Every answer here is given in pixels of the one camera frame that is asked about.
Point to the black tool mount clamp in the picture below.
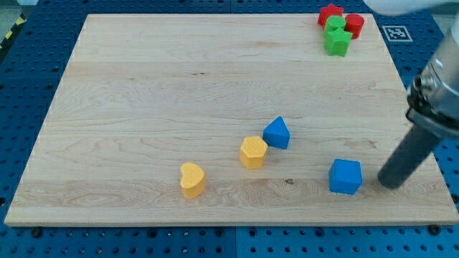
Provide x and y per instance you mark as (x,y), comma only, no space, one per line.
(421,113)

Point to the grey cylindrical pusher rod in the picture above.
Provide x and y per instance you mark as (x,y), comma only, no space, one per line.
(414,148)

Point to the blue cube block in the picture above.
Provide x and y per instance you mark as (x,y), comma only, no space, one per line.
(345,176)

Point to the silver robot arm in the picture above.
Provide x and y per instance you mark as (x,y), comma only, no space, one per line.
(440,75)

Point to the blue triangle block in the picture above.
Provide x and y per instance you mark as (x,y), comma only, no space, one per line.
(276,134)

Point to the white fiducial marker tag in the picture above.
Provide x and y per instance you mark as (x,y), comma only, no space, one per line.
(396,33)

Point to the green star block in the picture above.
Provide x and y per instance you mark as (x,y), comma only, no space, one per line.
(337,42)

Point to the red cylinder block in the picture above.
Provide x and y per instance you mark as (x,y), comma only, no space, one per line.
(354,24)

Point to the green cylinder block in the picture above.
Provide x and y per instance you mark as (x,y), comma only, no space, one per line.
(333,23)

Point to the red star block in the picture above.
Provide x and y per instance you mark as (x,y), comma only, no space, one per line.
(327,11)

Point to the yellow hexagon block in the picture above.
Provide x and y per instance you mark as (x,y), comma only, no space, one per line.
(253,152)

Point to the yellow heart block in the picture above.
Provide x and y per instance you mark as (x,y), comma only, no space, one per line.
(193,180)

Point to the wooden board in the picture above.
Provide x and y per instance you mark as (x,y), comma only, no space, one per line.
(144,93)

